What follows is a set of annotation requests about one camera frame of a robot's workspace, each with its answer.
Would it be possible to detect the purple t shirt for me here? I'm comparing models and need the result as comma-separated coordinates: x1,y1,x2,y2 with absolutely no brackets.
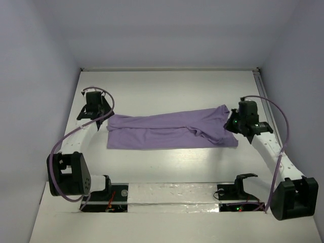
107,105,238,150

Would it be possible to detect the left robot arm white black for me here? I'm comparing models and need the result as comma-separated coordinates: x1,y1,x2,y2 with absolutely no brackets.
47,87,115,202

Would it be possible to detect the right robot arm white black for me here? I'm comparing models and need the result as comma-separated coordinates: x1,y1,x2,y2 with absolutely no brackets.
224,95,318,220

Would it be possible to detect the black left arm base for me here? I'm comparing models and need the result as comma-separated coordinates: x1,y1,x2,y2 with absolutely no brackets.
80,184,129,213

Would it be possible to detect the aluminium rail right side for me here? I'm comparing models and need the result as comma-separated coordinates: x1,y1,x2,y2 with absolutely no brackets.
253,71,282,145

